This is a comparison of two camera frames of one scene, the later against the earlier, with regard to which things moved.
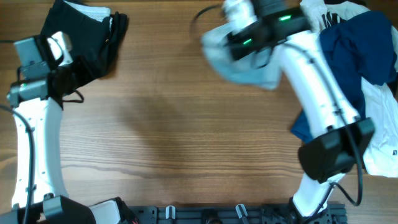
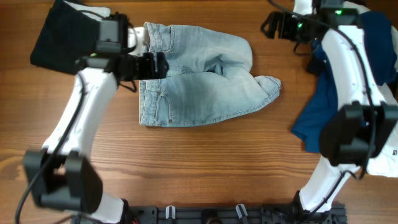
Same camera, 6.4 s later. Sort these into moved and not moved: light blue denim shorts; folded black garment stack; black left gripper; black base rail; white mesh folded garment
Moved: light blue denim shorts; black left gripper
Not moved: white mesh folded garment; folded black garment stack; black base rail
